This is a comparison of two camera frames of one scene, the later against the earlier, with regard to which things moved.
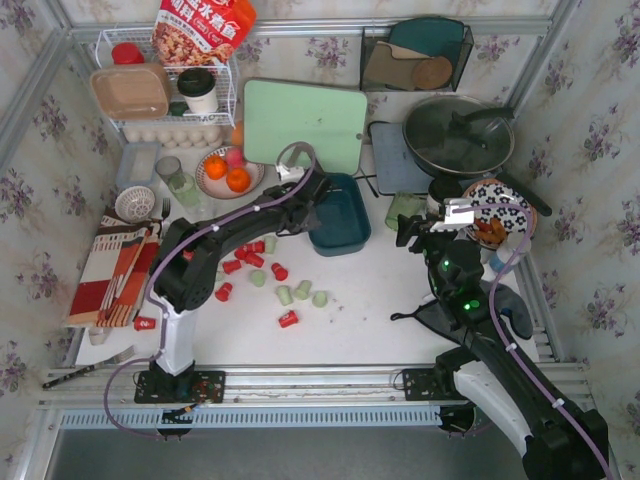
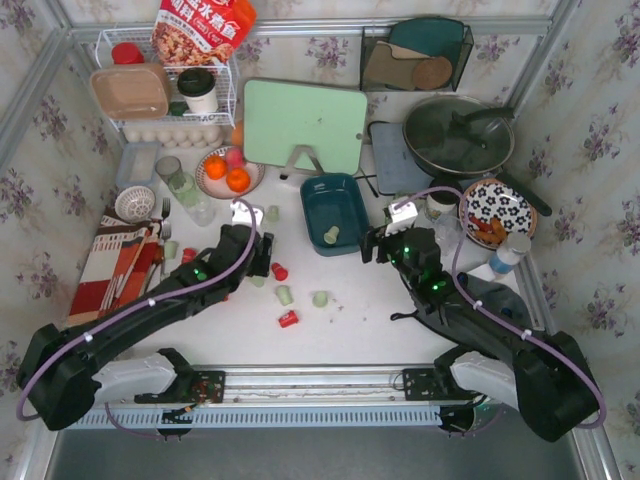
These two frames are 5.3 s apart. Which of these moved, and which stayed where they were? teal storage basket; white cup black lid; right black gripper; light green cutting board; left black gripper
Moved: right black gripper; left black gripper
Stayed: teal storage basket; light green cutting board; white cup black lid
